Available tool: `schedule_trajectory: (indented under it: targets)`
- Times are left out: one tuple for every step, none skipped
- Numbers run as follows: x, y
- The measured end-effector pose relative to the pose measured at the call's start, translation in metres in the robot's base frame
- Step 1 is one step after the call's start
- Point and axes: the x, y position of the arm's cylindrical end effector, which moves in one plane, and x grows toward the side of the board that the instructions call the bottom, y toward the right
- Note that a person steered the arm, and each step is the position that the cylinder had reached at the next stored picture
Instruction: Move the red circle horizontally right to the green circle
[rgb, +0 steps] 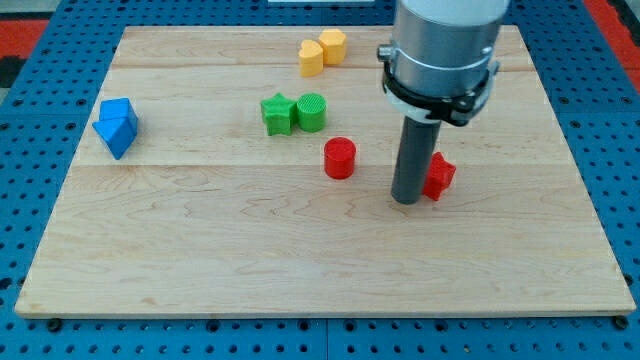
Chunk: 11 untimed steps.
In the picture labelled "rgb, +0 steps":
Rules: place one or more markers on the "blue triangle block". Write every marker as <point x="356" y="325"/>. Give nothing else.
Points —
<point x="117" y="134"/>

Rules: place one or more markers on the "green cylinder block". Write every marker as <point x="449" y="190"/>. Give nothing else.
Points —
<point x="311" y="112"/>

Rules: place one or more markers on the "red cylinder block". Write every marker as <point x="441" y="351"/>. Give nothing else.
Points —
<point x="339" y="157"/>

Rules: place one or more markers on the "yellow hexagon block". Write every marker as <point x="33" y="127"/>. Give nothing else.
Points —
<point x="334" y="44"/>

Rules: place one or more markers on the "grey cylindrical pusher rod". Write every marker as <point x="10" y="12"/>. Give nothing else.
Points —
<point x="417" y="144"/>

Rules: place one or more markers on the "yellow heart block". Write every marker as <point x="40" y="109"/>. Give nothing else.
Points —
<point x="311" y="58"/>

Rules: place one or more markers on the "blue cube block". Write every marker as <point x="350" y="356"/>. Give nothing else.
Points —
<point x="119" y="108"/>

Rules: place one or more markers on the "green star block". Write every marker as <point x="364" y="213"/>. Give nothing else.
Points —
<point x="279" y="114"/>

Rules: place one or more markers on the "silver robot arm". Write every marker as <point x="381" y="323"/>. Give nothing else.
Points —
<point x="438" y="64"/>

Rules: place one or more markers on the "red star block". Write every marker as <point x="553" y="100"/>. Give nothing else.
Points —
<point x="439" y="177"/>

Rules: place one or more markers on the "wooden board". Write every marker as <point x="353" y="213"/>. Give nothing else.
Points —
<point x="206" y="216"/>

